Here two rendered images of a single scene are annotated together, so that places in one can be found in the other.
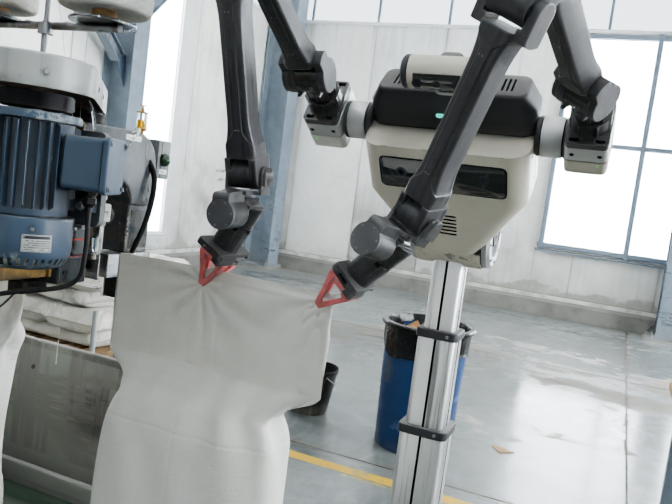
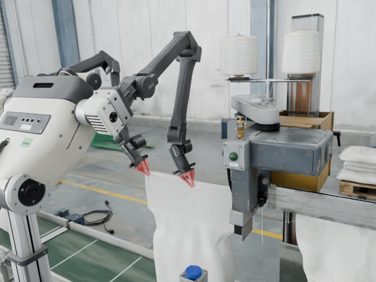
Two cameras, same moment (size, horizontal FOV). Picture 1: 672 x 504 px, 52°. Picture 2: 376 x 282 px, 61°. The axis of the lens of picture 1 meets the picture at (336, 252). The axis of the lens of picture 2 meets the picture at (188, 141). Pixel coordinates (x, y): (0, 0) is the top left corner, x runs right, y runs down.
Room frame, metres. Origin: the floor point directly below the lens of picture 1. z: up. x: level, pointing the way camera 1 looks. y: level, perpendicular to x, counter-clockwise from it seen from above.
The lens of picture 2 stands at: (2.70, 0.51, 1.60)
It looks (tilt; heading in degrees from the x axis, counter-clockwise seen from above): 14 degrees down; 191
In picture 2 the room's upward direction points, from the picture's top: 3 degrees counter-clockwise
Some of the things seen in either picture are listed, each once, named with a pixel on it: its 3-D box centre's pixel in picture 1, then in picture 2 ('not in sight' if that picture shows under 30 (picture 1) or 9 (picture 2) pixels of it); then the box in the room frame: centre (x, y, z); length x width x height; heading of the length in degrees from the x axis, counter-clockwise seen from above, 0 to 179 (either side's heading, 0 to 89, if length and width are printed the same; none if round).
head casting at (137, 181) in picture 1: (66, 179); (282, 166); (1.58, 0.63, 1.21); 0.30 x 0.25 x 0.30; 68
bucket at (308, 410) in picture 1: (310, 387); not in sight; (3.87, 0.04, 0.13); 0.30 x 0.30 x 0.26
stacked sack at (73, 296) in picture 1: (76, 288); not in sight; (4.31, 1.58, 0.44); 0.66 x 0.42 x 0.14; 62
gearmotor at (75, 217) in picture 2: not in sight; (66, 220); (0.53, -1.00, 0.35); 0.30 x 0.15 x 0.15; 68
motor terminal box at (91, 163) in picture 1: (94, 172); (228, 130); (1.14, 0.41, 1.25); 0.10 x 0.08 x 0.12; 3
